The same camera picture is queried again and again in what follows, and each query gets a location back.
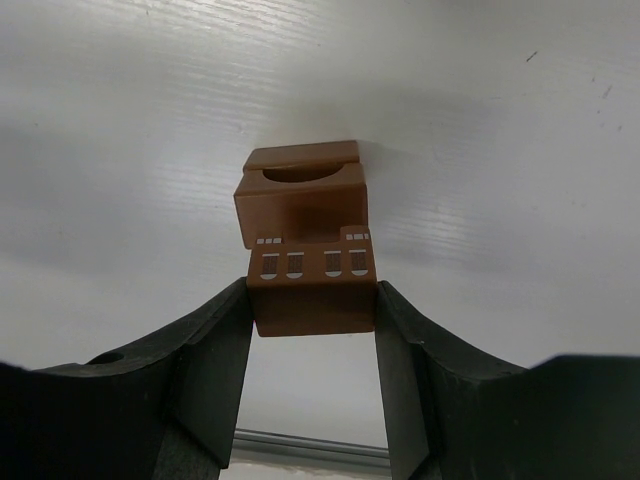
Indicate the U-shaped brown wood block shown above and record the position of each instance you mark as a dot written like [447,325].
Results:
[301,206]

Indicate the notched brown wood block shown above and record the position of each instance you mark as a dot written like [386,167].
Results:
[307,289]

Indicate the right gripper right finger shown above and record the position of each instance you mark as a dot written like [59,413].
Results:
[452,411]

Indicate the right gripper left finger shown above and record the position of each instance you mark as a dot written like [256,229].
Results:
[162,407]

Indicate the front aluminium rail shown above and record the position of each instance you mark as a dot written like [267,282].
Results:
[275,444]

